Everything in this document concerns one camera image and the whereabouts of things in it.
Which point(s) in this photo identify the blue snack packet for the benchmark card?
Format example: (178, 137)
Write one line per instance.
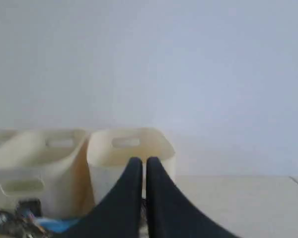
(55, 225)

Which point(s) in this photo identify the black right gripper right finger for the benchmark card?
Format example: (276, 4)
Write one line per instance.
(170, 214)

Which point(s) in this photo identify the cream bin square mark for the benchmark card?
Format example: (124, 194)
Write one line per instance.
(48, 166)

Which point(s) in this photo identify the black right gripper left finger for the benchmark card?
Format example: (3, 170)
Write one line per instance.
(119, 212)

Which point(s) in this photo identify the silver blue milk carton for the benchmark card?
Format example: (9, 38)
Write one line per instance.
(14, 226)

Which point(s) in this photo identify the cream bin circle mark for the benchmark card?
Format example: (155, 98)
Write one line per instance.
(109, 151)

